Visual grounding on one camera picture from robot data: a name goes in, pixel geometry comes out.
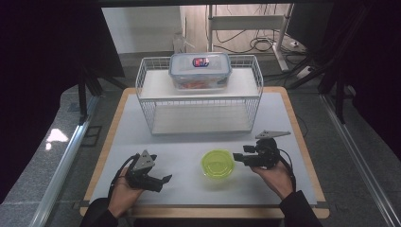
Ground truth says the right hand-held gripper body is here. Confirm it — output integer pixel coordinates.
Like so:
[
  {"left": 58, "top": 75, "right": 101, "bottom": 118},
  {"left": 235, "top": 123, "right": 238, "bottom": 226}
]
[{"left": 250, "top": 130, "right": 292, "bottom": 169}]

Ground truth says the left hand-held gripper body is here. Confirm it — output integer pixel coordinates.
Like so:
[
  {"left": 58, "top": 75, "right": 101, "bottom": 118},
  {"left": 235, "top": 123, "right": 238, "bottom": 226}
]
[{"left": 125, "top": 149, "right": 163, "bottom": 190}]

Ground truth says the green round container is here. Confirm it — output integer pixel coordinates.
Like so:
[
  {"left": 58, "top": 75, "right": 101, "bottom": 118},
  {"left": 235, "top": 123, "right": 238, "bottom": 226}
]
[{"left": 200, "top": 148, "right": 236, "bottom": 183}]

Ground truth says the white wire rack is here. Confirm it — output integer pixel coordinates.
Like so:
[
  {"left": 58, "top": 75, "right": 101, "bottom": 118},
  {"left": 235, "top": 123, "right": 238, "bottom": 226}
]
[{"left": 134, "top": 54, "right": 265, "bottom": 136}]

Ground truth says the clear rectangular food container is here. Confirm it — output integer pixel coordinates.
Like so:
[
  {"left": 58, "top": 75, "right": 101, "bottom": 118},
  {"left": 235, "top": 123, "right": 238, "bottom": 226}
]
[{"left": 167, "top": 51, "right": 234, "bottom": 93}]

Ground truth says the person's right hand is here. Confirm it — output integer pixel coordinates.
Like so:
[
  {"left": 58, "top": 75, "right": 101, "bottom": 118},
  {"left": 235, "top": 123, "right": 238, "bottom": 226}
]
[{"left": 251, "top": 160, "right": 295, "bottom": 201}]

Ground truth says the person's left hand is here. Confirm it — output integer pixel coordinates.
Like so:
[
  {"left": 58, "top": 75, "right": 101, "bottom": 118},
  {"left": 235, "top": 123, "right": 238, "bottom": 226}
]
[{"left": 108, "top": 166, "right": 147, "bottom": 219}]

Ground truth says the dark floor vent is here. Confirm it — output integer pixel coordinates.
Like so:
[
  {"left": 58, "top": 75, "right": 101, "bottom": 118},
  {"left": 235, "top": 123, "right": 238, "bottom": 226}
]
[{"left": 80, "top": 125, "right": 103, "bottom": 148}]

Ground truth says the black metal stand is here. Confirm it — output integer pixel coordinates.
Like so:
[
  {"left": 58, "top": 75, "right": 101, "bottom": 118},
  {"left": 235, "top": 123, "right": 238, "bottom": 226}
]
[
  {"left": 77, "top": 66, "right": 129, "bottom": 125},
  {"left": 285, "top": 46, "right": 358, "bottom": 125}
]

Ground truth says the white power strip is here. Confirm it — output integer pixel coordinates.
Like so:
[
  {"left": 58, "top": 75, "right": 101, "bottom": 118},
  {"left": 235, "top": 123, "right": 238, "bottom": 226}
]
[{"left": 287, "top": 39, "right": 308, "bottom": 53}]

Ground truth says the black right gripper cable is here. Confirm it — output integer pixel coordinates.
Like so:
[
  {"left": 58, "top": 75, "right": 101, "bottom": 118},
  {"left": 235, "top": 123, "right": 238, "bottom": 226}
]
[{"left": 276, "top": 148, "right": 298, "bottom": 192}]

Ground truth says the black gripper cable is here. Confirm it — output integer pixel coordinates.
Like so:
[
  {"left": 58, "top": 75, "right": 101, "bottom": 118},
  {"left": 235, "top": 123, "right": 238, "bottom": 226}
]
[
  {"left": 108, "top": 152, "right": 140, "bottom": 203},
  {"left": 276, "top": 148, "right": 298, "bottom": 192}
]

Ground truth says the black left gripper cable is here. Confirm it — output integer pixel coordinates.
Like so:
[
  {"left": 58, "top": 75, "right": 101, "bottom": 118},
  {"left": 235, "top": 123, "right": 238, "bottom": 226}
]
[{"left": 108, "top": 152, "right": 140, "bottom": 203}]

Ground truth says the aluminium rail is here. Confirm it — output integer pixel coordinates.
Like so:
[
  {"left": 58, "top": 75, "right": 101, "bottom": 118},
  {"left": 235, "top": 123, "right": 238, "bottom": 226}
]
[
  {"left": 28, "top": 95, "right": 100, "bottom": 227},
  {"left": 319, "top": 94, "right": 401, "bottom": 227}
]

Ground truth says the tangle of black floor cables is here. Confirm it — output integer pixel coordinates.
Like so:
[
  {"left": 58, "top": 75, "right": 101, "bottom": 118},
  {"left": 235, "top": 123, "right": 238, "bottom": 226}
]
[{"left": 213, "top": 27, "right": 294, "bottom": 55}]

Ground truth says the white desk frame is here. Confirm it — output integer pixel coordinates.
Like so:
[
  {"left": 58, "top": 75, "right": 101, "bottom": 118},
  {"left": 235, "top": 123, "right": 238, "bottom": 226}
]
[{"left": 206, "top": 3, "right": 295, "bottom": 73}]

